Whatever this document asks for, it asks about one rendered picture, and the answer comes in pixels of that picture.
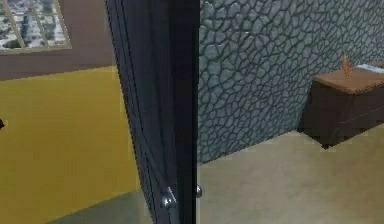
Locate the dark grey room door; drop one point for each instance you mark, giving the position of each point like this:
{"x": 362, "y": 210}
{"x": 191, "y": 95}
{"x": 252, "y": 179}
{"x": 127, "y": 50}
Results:
{"x": 156, "y": 83}

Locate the dark brown chest of drawers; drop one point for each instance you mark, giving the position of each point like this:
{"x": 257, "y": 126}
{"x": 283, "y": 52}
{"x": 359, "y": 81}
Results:
{"x": 346, "y": 110}

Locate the small orange figurine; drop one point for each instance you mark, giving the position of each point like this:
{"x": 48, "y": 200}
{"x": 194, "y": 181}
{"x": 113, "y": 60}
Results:
{"x": 346, "y": 66}

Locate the pale blue flat book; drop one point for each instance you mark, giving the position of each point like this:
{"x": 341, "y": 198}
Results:
{"x": 371, "y": 68}

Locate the small black object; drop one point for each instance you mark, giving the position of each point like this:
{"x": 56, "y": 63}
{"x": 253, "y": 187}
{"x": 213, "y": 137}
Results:
{"x": 1, "y": 124}

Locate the window with pale frame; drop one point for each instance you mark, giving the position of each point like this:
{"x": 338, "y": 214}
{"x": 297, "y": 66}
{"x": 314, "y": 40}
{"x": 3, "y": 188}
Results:
{"x": 30, "y": 23}

